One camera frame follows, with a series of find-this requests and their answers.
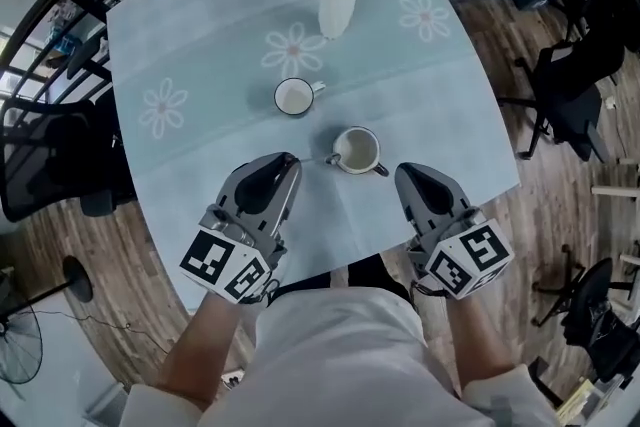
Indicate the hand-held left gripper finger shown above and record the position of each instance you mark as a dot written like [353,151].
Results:
[291,200]
[260,187]

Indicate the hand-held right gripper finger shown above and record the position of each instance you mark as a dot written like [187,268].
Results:
[406,202]
[435,197]

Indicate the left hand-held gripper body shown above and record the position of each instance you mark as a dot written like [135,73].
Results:
[225,260]

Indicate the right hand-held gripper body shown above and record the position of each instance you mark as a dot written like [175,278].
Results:
[465,260]

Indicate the person's right forearm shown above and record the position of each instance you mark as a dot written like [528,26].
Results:
[475,345]

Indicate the person's left forearm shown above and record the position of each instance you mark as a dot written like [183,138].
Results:
[210,345]

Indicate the white enamel mug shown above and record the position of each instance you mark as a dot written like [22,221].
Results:
[292,97]

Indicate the person's dark trousers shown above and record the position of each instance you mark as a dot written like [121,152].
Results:
[370,272]

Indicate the black standing fan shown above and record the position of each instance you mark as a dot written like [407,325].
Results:
[75,275]

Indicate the person's white shirt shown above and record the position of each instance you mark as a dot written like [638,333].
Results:
[340,365]

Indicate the pale blue floral tablecloth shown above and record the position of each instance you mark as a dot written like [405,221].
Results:
[200,40]

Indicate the white wooden rack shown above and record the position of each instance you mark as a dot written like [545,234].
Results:
[615,190]

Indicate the white ribbed vase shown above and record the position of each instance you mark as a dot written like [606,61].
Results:
[336,15]

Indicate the black round stool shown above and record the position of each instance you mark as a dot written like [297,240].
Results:
[87,55]

